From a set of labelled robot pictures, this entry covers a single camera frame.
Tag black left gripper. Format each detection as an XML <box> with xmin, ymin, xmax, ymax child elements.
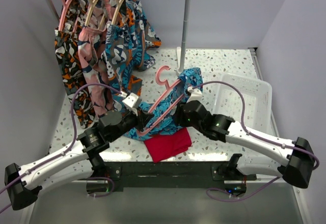
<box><xmin>109</xmin><ymin>105</ymin><xmax>154</xmax><ymax>142</ymax></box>

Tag blue patterned shorts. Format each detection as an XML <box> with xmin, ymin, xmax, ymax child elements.
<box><xmin>124</xmin><ymin>67</ymin><xmax>203</xmax><ymax>141</ymax></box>

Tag pink plastic hanger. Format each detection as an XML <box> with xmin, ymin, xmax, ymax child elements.
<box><xmin>137</xmin><ymin>65</ymin><xmax>183</xmax><ymax>136</ymax></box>

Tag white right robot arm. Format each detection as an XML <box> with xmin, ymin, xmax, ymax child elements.
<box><xmin>174</xmin><ymin>100</ymin><xmax>317</xmax><ymax>189</ymax></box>

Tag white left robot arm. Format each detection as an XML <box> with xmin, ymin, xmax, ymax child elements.
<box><xmin>4</xmin><ymin>109</ymin><xmax>154</xmax><ymax>210</ymax></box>

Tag teal orange patterned shorts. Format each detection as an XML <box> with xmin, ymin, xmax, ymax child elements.
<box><xmin>105</xmin><ymin>0</ymin><xmax>161</xmax><ymax>96</ymax></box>

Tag pink navy patterned shorts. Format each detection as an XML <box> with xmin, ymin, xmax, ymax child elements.
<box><xmin>78</xmin><ymin>0</ymin><xmax>115</xmax><ymax>118</ymax></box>

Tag black orange camo shorts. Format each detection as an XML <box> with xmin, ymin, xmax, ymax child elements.
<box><xmin>55</xmin><ymin>0</ymin><xmax>95</xmax><ymax>129</ymax></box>

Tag wooden hanger left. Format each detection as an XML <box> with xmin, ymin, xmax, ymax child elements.
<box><xmin>78</xmin><ymin>0</ymin><xmax>105</xmax><ymax>29</ymax></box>

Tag pink hanger far left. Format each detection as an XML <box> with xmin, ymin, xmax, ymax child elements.
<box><xmin>58</xmin><ymin>0</ymin><xmax>77</xmax><ymax>34</ymax></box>

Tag red folded cloth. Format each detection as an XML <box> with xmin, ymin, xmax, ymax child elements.
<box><xmin>144</xmin><ymin>128</ymin><xmax>192</xmax><ymax>163</ymax></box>

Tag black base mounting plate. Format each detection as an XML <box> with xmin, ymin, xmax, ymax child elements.
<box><xmin>75</xmin><ymin>155</ymin><xmax>257</xmax><ymax>193</ymax></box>

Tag white plastic basket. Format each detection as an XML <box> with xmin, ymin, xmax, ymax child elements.
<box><xmin>212</xmin><ymin>73</ymin><xmax>272</xmax><ymax>133</ymax></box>

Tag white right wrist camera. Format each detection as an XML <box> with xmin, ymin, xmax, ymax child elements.
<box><xmin>187</xmin><ymin>87</ymin><xmax>203</xmax><ymax>103</ymax></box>

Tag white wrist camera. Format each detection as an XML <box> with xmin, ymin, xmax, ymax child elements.
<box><xmin>122</xmin><ymin>93</ymin><xmax>142</xmax><ymax>110</ymax></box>
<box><xmin>187</xmin><ymin>87</ymin><xmax>203</xmax><ymax>103</ymax></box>

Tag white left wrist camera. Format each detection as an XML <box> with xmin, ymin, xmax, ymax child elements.
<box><xmin>122</xmin><ymin>93</ymin><xmax>142</xmax><ymax>110</ymax></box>

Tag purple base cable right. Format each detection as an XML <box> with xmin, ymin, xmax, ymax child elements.
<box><xmin>205</xmin><ymin>177</ymin><xmax>280</xmax><ymax>202</ymax></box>

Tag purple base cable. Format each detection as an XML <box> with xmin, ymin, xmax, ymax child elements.
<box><xmin>86</xmin><ymin>177</ymin><xmax>114</xmax><ymax>199</ymax></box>
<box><xmin>205</xmin><ymin>177</ymin><xmax>280</xmax><ymax>202</ymax></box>

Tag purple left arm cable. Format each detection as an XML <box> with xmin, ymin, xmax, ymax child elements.
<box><xmin>0</xmin><ymin>82</ymin><xmax>125</xmax><ymax>212</ymax></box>

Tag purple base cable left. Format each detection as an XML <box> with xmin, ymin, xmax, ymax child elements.
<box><xmin>86</xmin><ymin>177</ymin><xmax>114</xmax><ymax>199</ymax></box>

